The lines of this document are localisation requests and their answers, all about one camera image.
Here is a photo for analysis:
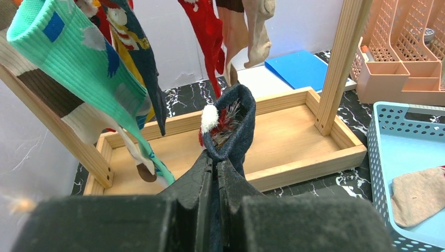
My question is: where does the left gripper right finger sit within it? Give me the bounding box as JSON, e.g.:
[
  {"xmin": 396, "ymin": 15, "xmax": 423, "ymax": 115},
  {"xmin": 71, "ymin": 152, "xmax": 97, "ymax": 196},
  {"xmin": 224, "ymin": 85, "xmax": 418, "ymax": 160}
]
[{"xmin": 217, "ymin": 160, "xmax": 263, "ymax": 251}]

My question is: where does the blue folder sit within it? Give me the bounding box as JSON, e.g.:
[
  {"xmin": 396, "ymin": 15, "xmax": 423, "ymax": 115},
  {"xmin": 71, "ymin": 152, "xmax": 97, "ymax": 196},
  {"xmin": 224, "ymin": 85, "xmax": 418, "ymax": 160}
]
[{"xmin": 264, "ymin": 50, "xmax": 328, "ymax": 92}]

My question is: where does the brown striped sock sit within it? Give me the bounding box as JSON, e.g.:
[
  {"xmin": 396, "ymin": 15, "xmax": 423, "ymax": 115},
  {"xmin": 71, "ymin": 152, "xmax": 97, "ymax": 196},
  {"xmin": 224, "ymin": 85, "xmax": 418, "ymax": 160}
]
[
  {"xmin": 216, "ymin": 0, "xmax": 248, "ymax": 86},
  {"xmin": 1, "ymin": 1, "xmax": 166, "ymax": 182}
]

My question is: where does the wooden clothes rack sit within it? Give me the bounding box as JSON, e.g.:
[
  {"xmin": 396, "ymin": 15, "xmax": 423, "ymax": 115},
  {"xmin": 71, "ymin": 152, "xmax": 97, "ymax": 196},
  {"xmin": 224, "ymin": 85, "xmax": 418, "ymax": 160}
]
[{"xmin": 0, "ymin": 0, "xmax": 374, "ymax": 197}]

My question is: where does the light blue plastic basket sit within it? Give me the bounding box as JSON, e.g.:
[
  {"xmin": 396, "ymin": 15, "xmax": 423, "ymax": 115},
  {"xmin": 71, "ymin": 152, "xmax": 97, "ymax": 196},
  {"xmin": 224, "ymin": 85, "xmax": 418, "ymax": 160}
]
[{"xmin": 367, "ymin": 101, "xmax": 444, "ymax": 251}]

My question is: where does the navy hanging sock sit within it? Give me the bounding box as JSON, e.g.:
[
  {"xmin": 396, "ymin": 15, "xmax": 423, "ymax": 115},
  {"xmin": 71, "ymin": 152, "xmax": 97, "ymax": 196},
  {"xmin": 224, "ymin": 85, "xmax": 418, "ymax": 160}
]
[{"xmin": 100, "ymin": 1, "xmax": 167, "ymax": 136}]

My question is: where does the brown striped hanging sock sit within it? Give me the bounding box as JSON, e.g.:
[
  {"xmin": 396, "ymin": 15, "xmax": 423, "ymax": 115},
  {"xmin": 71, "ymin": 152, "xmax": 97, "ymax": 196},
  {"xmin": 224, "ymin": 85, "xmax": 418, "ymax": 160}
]
[{"xmin": 1, "ymin": 1, "xmax": 166, "ymax": 182}]

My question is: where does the grey round tin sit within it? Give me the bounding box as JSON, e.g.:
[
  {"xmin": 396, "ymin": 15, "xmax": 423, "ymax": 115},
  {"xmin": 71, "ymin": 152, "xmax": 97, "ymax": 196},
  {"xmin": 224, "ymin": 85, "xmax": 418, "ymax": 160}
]
[{"xmin": 411, "ymin": 27, "xmax": 435, "ymax": 45}]

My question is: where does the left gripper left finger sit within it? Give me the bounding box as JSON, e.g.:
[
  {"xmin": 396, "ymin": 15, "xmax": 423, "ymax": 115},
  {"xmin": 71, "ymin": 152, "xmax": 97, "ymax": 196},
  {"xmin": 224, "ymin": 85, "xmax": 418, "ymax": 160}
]
[{"xmin": 158, "ymin": 150, "xmax": 213, "ymax": 251}]

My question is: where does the navy sock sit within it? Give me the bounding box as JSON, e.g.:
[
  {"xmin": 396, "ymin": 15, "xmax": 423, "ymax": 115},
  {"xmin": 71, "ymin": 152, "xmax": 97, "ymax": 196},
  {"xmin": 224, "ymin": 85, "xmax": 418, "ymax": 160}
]
[
  {"xmin": 198, "ymin": 83, "xmax": 257, "ymax": 180},
  {"xmin": 100, "ymin": 1, "xmax": 167, "ymax": 136}
]

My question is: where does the teal hanging sock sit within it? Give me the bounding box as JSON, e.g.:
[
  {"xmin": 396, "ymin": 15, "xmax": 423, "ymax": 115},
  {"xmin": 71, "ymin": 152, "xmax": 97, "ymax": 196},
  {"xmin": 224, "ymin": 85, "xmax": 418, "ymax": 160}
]
[{"xmin": 6, "ymin": 1, "xmax": 175, "ymax": 186}]

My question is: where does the pink desk file organizer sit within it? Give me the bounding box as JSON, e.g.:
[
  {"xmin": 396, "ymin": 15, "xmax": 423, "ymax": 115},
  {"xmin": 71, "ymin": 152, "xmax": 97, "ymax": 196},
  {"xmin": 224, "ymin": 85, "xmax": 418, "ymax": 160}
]
[{"xmin": 351, "ymin": 1, "xmax": 444, "ymax": 106}]

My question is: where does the long red hanging sock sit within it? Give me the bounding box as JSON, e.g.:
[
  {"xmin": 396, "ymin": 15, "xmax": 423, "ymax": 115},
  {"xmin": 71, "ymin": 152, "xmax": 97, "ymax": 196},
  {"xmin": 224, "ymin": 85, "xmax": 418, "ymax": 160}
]
[{"xmin": 178, "ymin": 0, "xmax": 225, "ymax": 98}]

